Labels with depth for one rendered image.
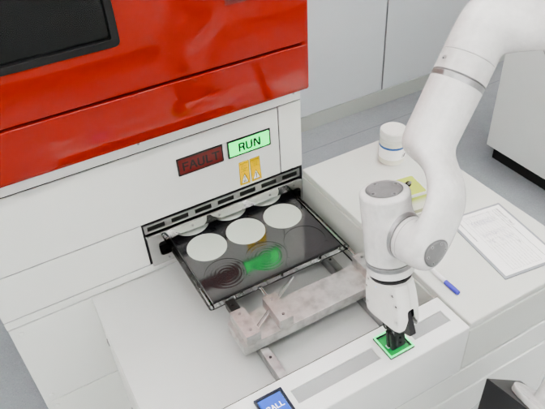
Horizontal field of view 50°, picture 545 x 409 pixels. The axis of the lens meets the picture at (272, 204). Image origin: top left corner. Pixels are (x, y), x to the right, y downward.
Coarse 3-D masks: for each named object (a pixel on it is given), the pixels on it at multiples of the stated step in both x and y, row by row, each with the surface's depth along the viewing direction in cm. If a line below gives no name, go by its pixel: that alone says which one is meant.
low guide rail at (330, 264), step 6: (330, 258) 146; (324, 264) 147; (330, 264) 144; (336, 264) 144; (330, 270) 145; (336, 270) 142; (360, 300) 136; (366, 300) 134; (366, 306) 134; (372, 318) 134; (378, 318) 131; (378, 324) 132
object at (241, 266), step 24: (288, 192) 159; (240, 216) 152; (264, 240) 145; (288, 240) 144; (312, 240) 144; (336, 240) 143; (192, 264) 140; (216, 264) 139; (240, 264) 139; (264, 264) 138; (288, 264) 138; (216, 288) 133; (240, 288) 133
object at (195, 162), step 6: (210, 150) 138; (216, 150) 139; (192, 156) 136; (198, 156) 137; (204, 156) 138; (210, 156) 139; (216, 156) 139; (180, 162) 135; (186, 162) 136; (192, 162) 137; (198, 162) 138; (204, 162) 139; (210, 162) 140; (180, 168) 136; (186, 168) 137; (192, 168) 138; (198, 168) 139
